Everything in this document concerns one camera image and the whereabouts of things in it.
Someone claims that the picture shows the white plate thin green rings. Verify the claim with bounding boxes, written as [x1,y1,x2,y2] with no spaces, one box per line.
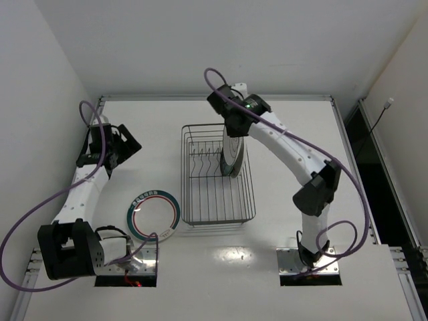
[221,133,247,168]

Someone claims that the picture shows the green red rim plate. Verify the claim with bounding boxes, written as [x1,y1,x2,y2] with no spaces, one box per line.
[126,190,181,242]
[231,137,246,178]

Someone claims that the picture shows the small blue patterned plate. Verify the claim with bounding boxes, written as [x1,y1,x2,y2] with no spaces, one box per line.
[219,150,238,178]

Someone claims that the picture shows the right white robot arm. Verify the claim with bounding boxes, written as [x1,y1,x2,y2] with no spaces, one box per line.
[207,85,341,268]

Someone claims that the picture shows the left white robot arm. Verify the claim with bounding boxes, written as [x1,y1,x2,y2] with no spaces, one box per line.
[37,116,142,280]

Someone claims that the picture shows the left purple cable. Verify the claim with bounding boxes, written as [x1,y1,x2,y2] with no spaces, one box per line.
[0,100,160,292]

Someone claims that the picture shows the purple cable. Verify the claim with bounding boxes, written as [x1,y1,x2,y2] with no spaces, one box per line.
[203,68,370,280]
[0,100,160,292]

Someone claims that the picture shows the grey wire dish rack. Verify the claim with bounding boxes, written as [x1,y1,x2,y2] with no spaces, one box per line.
[181,124,256,226]

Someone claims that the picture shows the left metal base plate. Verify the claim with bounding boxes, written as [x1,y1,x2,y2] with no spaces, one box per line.
[97,247,157,276]

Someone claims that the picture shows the metal base plate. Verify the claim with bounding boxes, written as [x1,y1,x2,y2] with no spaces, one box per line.
[97,247,157,276]
[276,247,340,276]

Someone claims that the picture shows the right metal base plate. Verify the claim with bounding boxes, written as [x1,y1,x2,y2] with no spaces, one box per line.
[276,247,340,276]

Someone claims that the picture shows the black wall cable white plug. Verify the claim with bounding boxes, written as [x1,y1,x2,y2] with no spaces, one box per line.
[355,97,394,159]

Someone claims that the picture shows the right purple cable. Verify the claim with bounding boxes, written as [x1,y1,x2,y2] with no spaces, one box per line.
[203,68,370,280]

